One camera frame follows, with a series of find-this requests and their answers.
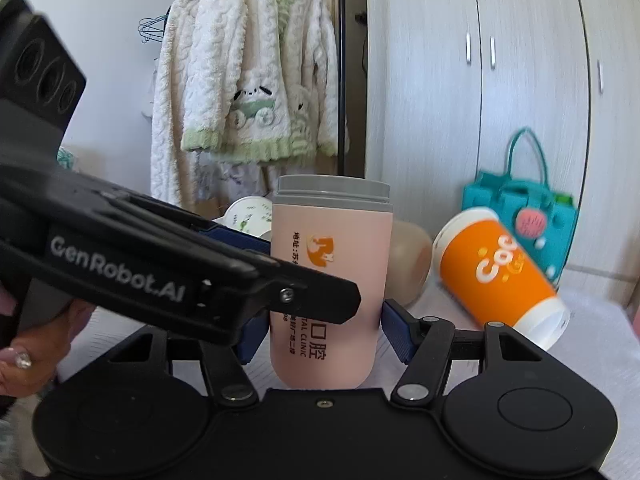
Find beige plastic cup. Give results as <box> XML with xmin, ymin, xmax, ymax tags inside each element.
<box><xmin>385</xmin><ymin>220</ymin><xmax>433</xmax><ymax>307</ymax></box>

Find white fluffy sweater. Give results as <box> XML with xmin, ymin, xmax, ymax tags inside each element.
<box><xmin>150</xmin><ymin>0</ymin><xmax>338</xmax><ymax>217</ymax></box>

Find orange paper cup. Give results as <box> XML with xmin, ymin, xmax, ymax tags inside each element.
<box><xmin>432</xmin><ymin>207</ymin><xmax>570</xmax><ymax>350</ymax></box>

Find teal felt tote bag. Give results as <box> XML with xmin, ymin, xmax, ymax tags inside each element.
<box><xmin>461</xmin><ymin>128</ymin><xmax>578</xmax><ymax>285</ymax></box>

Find black clothes rack pole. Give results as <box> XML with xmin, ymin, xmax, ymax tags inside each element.
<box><xmin>333</xmin><ymin>0</ymin><xmax>367</xmax><ymax>177</ymax></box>

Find white green-print paper cup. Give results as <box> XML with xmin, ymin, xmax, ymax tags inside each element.
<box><xmin>219</xmin><ymin>196</ymin><xmax>273</xmax><ymax>240</ymax></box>

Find white wardrobe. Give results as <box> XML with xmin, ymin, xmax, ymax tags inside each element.
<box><xmin>366</xmin><ymin>0</ymin><xmax>639</xmax><ymax>304</ymax></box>

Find pink tumbler cup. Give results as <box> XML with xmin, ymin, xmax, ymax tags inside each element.
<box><xmin>270</xmin><ymin>174</ymin><xmax>393</xmax><ymax>389</ymax></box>

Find left hand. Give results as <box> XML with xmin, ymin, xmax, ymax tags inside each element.
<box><xmin>1</xmin><ymin>299</ymin><xmax>96</xmax><ymax>398</ymax></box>

